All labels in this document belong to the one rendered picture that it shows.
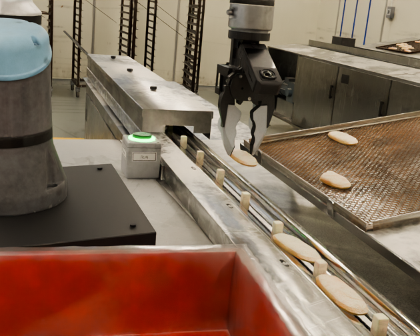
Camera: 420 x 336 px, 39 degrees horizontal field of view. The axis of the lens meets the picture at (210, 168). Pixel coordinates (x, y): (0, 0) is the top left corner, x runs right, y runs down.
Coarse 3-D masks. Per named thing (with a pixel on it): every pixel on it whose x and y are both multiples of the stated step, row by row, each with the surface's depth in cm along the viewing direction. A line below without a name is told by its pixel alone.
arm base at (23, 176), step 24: (0, 144) 75; (24, 144) 76; (48, 144) 80; (0, 168) 75; (24, 168) 76; (48, 168) 80; (0, 192) 75; (24, 192) 76; (48, 192) 79; (0, 216) 76
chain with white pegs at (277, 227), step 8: (64, 32) 496; (72, 40) 423; (80, 48) 369; (168, 128) 154; (184, 136) 141; (184, 144) 142; (200, 152) 128; (200, 160) 129; (216, 176) 117; (248, 192) 103; (248, 200) 103; (248, 208) 103; (280, 224) 90; (272, 232) 91; (280, 232) 90; (304, 264) 83; (320, 264) 77; (312, 272) 81; (320, 272) 77; (360, 320) 70; (376, 320) 65; (384, 320) 64; (368, 328) 68; (376, 328) 65; (384, 328) 65
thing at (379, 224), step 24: (384, 120) 139; (312, 144) 127; (360, 144) 124; (384, 144) 123; (408, 144) 122; (288, 168) 113; (336, 168) 112; (360, 168) 110; (408, 168) 108; (312, 192) 100; (336, 192) 100; (360, 216) 90; (408, 216) 86
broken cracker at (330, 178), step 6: (324, 174) 106; (330, 174) 105; (336, 174) 105; (324, 180) 104; (330, 180) 103; (336, 180) 103; (342, 180) 102; (336, 186) 101; (342, 186) 101; (348, 186) 101
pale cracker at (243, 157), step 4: (232, 152) 106; (236, 152) 105; (240, 152) 105; (244, 152) 106; (232, 156) 104; (236, 156) 104; (240, 156) 103; (244, 156) 103; (248, 156) 103; (252, 156) 104; (236, 160) 103; (240, 160) 102; (244, 160) 101; (248, 160) 101; (252, 160) 102; (256, 160) 103; (244, 164) 101; (248, 164) 101; (252, 164) 101; (256, 164) 101
